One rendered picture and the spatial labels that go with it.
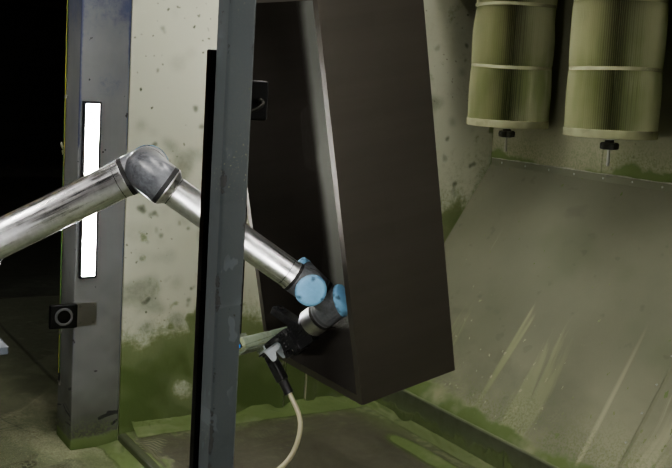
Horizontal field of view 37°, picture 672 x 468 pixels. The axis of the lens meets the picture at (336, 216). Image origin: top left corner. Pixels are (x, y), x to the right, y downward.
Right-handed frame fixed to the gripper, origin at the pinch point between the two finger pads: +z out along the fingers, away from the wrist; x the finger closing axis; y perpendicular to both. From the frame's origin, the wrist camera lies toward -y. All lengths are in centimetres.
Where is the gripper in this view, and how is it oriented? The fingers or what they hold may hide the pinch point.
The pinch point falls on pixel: (264, 349)
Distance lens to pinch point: 319.6
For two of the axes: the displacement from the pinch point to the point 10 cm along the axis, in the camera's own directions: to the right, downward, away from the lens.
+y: 4.9, 8.3, -2.6
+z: -6.7, 5.5, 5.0
